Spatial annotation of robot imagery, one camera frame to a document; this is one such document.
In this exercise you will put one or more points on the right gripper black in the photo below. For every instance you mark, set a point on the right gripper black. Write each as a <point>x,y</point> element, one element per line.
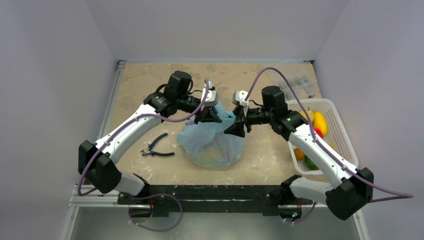
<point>244,117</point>

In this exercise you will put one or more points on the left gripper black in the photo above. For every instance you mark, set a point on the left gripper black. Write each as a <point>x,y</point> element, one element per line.
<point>209,114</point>

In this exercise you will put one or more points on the light blue printed plastic bag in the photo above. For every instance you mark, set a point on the light blue printed plastic bag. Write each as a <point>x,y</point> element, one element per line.
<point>194,137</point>

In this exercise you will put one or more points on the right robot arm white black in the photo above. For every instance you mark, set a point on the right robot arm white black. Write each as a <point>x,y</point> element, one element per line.
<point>349,188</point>

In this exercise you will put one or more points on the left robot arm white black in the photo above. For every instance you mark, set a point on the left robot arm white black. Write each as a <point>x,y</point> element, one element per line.
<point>170,102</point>

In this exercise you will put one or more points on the small orange fake fruit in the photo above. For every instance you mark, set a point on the small orange fake fruit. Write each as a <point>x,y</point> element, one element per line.
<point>299,154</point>

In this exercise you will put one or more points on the yellow fake pear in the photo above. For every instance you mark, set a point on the yellow fake pear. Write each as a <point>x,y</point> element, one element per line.
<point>308,114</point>

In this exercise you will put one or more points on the green fake fruit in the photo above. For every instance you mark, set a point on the green fake fruit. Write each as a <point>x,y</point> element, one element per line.
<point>310,165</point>

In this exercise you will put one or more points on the white plastic basket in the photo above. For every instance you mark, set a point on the white plastic basket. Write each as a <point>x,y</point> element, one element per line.
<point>336,133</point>

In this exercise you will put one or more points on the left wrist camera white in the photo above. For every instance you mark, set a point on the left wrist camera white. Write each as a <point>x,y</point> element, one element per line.
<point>212,97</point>

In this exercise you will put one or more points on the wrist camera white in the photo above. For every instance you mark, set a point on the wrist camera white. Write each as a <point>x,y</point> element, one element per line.
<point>212,97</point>
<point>240,98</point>

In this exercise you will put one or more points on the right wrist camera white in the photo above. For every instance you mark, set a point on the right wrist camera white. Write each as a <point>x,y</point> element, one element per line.
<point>240,98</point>

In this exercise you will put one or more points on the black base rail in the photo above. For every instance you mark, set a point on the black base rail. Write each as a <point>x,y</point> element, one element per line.
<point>268,200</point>

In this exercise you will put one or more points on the aluminium frame rail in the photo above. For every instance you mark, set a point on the aluminium frame rail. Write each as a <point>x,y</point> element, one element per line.
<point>95,199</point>

